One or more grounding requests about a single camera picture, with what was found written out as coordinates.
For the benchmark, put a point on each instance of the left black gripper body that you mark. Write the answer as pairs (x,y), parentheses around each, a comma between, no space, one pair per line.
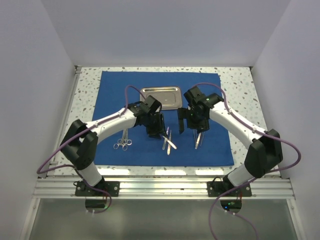
(155,124)

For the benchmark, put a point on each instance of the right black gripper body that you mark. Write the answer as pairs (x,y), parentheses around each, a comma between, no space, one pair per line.
(195,121)

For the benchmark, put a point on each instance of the thin steel tweezers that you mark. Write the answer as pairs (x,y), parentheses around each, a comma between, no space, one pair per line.
(195,136)
(201,138)

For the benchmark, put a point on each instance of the silver instrument tray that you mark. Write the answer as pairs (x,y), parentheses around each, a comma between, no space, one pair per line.
(169,96)

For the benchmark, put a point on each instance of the broad steel tweezers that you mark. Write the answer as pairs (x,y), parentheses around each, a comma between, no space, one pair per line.
(197,140)

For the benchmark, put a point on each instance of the steel surgical scissors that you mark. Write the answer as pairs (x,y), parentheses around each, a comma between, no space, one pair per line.
(127,141)

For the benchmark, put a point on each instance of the blue surgical drape cloth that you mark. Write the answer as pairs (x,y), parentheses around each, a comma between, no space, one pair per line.
(215,150)

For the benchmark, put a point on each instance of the steel hemostat clamp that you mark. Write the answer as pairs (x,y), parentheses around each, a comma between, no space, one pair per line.
(124,146)

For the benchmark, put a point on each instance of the steel surgical forceps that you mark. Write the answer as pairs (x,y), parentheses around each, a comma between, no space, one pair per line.
(118,144)

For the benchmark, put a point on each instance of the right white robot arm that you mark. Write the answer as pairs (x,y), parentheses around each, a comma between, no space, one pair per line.
(264,151)

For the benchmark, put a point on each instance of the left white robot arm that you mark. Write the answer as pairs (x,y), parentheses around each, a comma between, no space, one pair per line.
(81,140)

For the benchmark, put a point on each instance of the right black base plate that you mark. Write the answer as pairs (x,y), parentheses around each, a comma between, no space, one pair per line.
(218,186)

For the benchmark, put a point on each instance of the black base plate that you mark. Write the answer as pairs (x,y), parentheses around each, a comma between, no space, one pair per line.
(111,187)
(218,186)

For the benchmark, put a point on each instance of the aluminium left side rail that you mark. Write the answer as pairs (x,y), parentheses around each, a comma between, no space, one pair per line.
(53,162)

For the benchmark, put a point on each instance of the aluminium rail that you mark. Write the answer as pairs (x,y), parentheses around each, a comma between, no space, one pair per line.
(53,162)
(165,188)

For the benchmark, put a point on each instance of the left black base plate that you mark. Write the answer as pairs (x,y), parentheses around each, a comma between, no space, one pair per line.
(111,187)

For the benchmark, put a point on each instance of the aluminium front rail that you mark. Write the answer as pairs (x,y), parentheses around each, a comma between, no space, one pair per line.
(165,188)

